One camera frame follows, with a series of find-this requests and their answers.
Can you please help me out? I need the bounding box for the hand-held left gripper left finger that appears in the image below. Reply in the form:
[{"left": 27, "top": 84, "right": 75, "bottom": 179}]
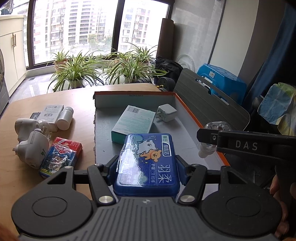
[{"left": 47, "top": 155, "right": 121, "bottom": 207}]

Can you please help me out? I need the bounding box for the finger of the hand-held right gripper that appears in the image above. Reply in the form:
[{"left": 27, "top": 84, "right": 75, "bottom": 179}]
[{"left": 196, "top": 128, "right": 220, "bottom": 145}]

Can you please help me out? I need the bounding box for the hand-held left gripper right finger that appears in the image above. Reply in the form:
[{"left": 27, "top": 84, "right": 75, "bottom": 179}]
[{"left": 176, "top": 155, "right": 249, "bottom": 205}]

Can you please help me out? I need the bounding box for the clear plastic object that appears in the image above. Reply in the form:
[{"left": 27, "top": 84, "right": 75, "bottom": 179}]
[{"left": 198, "top": 122, "right": 232, "bottom": 158}]

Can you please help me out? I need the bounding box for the blue plastic floss box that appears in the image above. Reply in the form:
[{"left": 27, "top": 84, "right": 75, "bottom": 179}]
[{"left": 113, "top": 133, "right": 181, "bottom": 197}]

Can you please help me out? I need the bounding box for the white power adapter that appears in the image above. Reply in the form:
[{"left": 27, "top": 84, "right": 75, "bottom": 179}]
[{"left": 157, "top": 104, "right": 177, "bottom": 123}]

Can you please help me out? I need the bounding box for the orange-edged cardboard box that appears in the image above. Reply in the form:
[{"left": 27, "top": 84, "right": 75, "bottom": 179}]
[{"left": 93, "top": 91, "right": 232, "bottom": 167}]

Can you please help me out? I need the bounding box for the teal cardboard box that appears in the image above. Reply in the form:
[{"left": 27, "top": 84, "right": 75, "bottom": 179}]
[{"left": 111, "top": 105, "right": 156, "bottom": 143}]

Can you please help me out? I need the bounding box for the white cardboard box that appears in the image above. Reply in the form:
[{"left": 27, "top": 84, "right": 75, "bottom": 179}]
[{"left": 37, "top": 105, "right": 64, "bottom": 132}]

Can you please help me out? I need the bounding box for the person's right hand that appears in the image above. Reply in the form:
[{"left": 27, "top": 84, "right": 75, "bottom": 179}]
[{"left": 269, "top": 174, "right": 292, "bottom": 239}]

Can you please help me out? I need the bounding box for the grey board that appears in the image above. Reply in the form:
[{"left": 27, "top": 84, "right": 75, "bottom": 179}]
[{"left": 173, "top": 68, "right": 250, "bottom": 132}]

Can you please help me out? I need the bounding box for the blue green patterned cloth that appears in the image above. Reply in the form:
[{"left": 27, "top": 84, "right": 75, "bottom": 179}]
[{"left": 257, "top": 82, "right": 296, "bottom": 135}]

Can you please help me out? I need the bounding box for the red playing card box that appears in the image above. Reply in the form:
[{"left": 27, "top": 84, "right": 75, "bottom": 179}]
[{"left": 39, "top": 137, "right": 83, "bottom": 178}]

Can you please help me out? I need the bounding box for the blue plastic stool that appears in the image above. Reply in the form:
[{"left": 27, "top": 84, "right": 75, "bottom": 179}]
[{"left": 196, "top": 64, "right": 247, "bottom": 105}]

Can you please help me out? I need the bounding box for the white plastic bottle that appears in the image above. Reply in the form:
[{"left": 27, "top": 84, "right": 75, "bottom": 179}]
[{"left": 57, "top": 107, "right": 74, "bottom": 130}]

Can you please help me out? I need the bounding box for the white fan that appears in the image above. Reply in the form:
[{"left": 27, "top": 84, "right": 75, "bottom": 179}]
[{"left": 178, "top": 54, "right": 197, "bottom": 70}]

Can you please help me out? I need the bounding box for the black bag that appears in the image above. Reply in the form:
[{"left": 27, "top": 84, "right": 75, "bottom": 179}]
[{"left": 154, "top": 56, "right": 184, "bottom": 82}]

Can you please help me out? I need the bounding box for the white plug-in device green logo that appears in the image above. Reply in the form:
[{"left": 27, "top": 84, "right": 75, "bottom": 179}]
[{"left": 13, "top": 130, "right": 50, "bottom": 169}]

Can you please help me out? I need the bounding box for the dark blue curtain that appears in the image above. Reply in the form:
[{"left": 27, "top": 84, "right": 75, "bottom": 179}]
[{"left": 245, "top": 0, "right": 296, "bottom": 114}]

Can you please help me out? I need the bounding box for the brown rolled mat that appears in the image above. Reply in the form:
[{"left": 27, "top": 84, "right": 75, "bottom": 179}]
[{"left": 158, "top": 19, "right": 174, "bottom": 61}]

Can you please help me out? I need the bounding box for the spider plant terracotta pot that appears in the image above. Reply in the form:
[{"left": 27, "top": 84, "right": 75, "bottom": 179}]
[
  {"left": 103, "top": 51, "right": 130, "bottom": 68},
  {"left": 49, "top": 47, "right": 71, "bottom": 70}
]

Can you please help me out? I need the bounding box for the grey washing machine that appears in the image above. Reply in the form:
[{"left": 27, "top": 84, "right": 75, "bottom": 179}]
[{"left": 0, "top": 47, "right": 10, "bottom": 114}]

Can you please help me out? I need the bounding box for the black framed window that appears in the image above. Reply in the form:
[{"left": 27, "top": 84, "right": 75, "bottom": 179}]
[{"left": 26, "top": 0, "right": 176, "bottom": 70}]

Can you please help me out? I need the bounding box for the cream cabinet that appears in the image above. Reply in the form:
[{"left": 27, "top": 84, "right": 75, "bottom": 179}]
[{"left": 0, "top": 14, "right": 27, "bottom": 96}]

